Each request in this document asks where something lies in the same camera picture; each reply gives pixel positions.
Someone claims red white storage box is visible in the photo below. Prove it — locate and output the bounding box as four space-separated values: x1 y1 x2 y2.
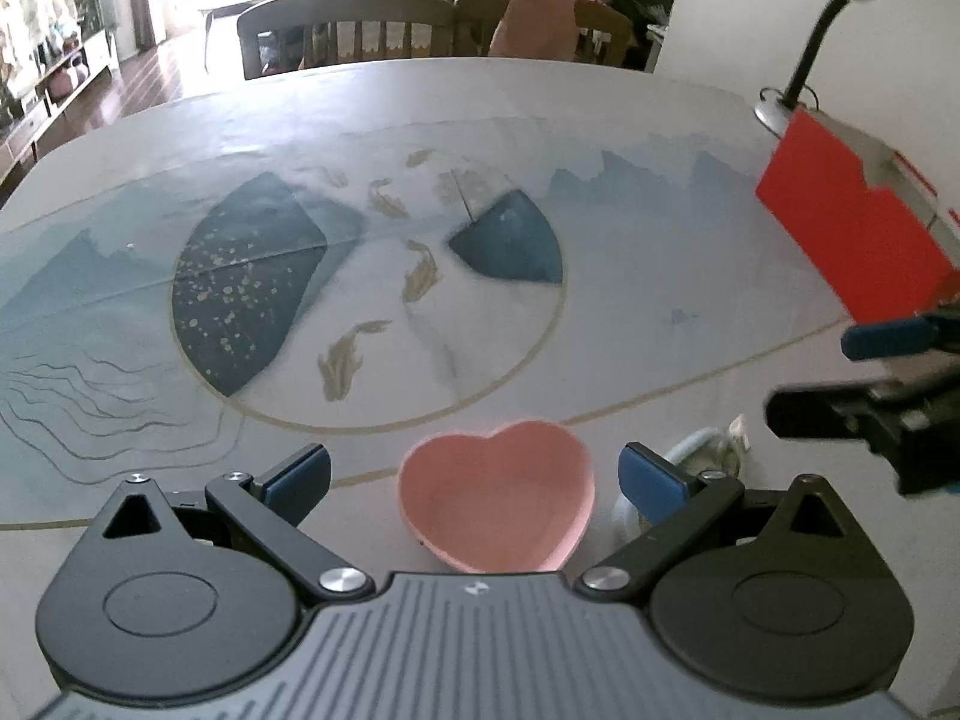
757 112 958 323

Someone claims white tv cabinet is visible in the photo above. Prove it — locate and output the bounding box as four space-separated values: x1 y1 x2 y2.
2 29 119 182

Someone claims wooden dining chair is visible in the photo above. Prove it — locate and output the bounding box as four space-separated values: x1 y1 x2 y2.
238 0 454 80

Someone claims pink heart-shaped dish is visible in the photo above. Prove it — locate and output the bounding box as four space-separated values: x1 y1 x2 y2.
397 419 596 574

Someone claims patterned table mat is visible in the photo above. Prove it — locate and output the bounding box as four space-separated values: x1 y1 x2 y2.
2 117 841 527

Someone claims wooden chair with pink cloth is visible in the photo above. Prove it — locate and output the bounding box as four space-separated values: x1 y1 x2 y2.
454 0 633 67

